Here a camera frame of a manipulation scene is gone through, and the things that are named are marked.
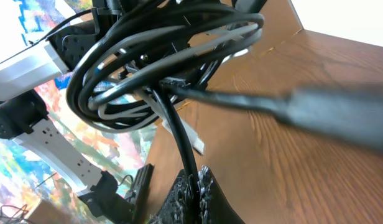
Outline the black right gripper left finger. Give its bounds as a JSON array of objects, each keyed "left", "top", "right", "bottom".
[{"left": 147, "top": 169, "right": 196, "bottom": 224}]

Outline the white usb cable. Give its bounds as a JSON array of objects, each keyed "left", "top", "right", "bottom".
[{"left": 85, "top": 27, "right": 251, "bottom": 156}]

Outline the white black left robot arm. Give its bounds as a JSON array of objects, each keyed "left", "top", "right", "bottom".
[{"left": 0, "top": 16, "right": 153, "bottom": 223}]

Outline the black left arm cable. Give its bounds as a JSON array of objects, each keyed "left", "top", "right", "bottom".
[{"left": 0, "top": 8, "right": 93, "bottom": 68}]

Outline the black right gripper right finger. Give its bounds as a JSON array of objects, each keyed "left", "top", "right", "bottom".
[{"left": 198, "top": 166, "right": 245, "bottom": 224}]

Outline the cardboard box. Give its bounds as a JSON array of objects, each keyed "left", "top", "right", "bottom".
[{"left": 206, "top": 0, "right": 304, "bottom": 82}]

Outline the long black usb cable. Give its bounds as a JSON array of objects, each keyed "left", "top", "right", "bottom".
[{"left": 150, "top": 83, "right": 383, "bottom": 200}]

